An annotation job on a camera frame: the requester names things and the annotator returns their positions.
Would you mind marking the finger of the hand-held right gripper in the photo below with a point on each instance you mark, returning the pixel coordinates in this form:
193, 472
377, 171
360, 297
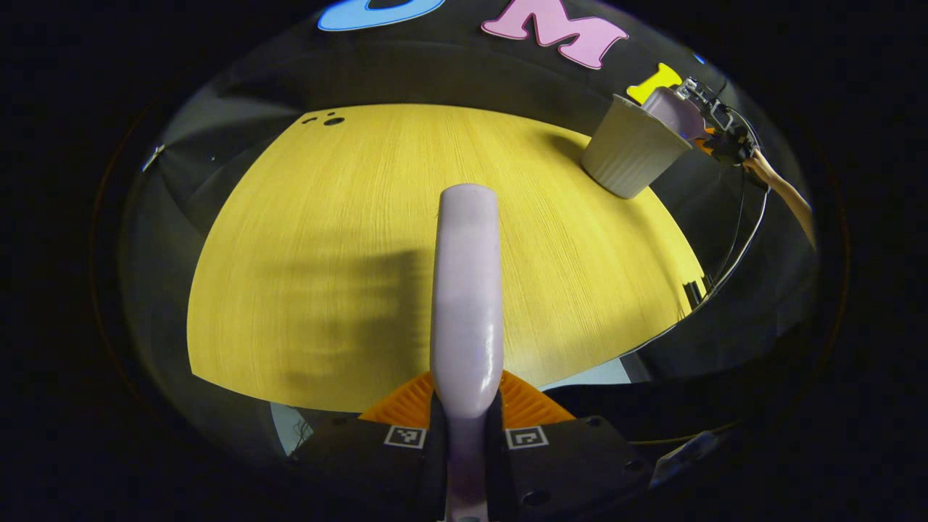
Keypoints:
707, 141

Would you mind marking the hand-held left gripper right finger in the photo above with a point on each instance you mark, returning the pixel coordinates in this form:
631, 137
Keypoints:
573, 471

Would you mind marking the black backdrop cloth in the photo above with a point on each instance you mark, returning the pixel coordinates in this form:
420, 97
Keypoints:
471, 72

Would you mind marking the small pink broom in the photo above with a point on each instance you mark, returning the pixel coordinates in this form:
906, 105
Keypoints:
467, 290

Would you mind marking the white ribbed garbage bin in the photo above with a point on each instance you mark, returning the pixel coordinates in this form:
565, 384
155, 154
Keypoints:
627, 156

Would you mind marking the pale pink dustpan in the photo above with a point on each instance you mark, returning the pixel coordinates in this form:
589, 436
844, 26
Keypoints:
674, 112

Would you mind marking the white cloth clip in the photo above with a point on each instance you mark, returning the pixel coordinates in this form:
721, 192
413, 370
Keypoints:
153, 156

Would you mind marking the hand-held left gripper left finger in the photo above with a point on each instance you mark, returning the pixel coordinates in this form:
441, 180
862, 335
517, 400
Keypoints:
362, 471

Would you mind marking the black desk edge bracket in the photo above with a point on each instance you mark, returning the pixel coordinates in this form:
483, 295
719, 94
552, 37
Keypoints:
694, 291

